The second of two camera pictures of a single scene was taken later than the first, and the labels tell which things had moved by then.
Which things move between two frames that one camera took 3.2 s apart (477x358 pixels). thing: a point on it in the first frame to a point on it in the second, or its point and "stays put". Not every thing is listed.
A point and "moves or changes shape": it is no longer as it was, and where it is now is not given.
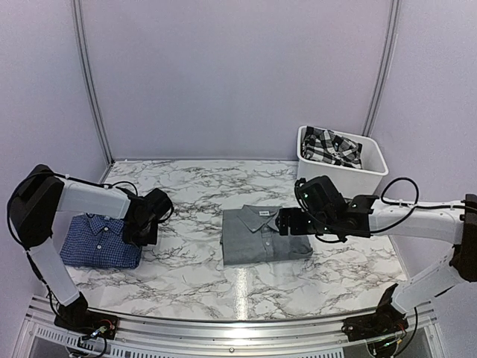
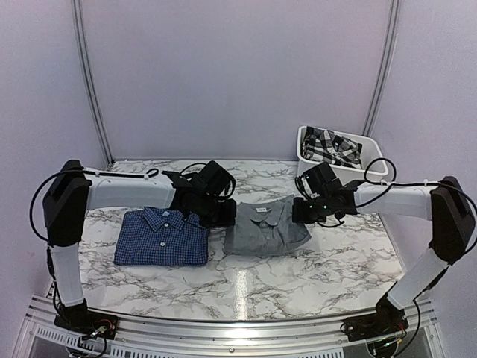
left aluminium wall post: x=78 y=12 stays put
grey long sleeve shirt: x=251 y=235 moves or changes shape
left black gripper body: x=141 y=236 to x=213 y=215
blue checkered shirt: x=97 y=241 to x=160 y=236
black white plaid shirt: x=329 y=147 stays put
